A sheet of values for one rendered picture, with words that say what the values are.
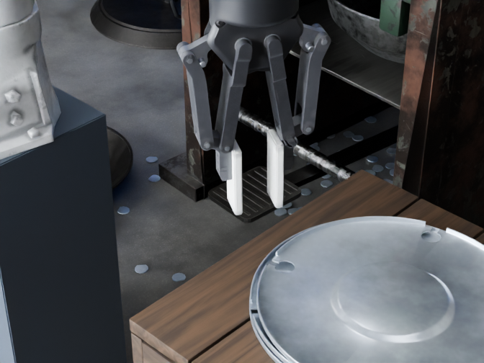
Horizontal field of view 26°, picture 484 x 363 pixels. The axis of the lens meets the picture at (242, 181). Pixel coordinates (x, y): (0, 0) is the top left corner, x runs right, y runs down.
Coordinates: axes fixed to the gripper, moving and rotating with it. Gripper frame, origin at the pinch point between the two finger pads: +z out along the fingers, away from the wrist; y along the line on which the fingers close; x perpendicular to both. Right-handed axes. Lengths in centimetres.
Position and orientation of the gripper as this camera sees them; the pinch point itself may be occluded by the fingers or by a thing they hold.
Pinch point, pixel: (254, 173)
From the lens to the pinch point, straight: 97.3
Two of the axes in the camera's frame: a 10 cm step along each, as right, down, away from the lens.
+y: 9.6, -1.6, 2.1
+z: 0.1, 8.3, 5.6
